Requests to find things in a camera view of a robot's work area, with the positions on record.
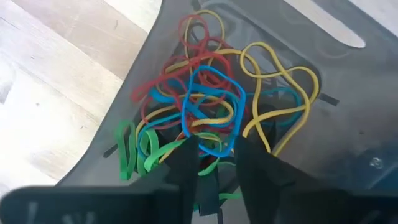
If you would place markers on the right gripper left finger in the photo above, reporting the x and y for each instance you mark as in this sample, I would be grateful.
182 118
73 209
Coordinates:
183 168

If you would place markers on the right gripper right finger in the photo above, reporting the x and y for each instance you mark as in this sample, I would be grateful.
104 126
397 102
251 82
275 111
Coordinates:
264 186

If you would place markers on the green rubber band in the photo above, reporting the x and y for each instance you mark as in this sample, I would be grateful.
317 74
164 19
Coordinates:
155 152
126 175

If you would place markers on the yellow rubber band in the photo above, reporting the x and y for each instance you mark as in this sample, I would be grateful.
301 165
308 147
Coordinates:
221 28
214 121
257 93

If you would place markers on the blue rubber band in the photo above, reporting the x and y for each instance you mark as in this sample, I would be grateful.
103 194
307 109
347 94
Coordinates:
241 109

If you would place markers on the red rubber band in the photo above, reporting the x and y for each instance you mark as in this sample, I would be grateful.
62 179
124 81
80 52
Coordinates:
181 31
146 88

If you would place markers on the long teal rubber band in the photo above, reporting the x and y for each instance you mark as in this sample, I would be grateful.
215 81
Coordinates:
297 98

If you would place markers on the clear plastic bin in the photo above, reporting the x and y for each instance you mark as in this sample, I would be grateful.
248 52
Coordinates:
342 124

